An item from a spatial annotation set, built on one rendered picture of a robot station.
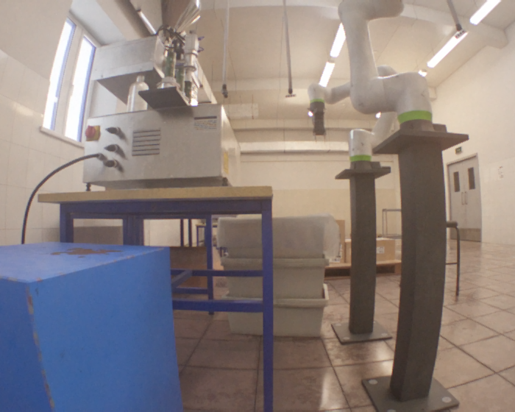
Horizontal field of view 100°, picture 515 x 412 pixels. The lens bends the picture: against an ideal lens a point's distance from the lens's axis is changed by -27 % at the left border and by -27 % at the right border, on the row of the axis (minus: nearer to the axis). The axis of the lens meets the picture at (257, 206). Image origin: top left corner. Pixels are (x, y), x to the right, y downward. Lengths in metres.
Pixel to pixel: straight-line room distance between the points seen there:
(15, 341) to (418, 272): 0.97
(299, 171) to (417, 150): 10.54
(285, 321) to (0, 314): 1.48
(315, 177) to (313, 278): 9.98
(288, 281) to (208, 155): 0.95
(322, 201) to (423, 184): 10.52
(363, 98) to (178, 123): 0.63
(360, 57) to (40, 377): 1.20
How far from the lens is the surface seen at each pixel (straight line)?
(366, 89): 1.07
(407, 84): 1.06
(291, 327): 1.70
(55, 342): 0.41
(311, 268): 1.59
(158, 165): 0.92
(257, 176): 11.36
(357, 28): 1.22
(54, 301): 0.40
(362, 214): 1.62
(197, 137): 0.90
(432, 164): 1.00
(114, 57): 1.19
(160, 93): 0.86
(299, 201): 11.30
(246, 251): 1.64
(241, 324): 1.74
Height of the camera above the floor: 0.67
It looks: 3 degrees up
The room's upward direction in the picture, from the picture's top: 1 degrees counter-clockwise
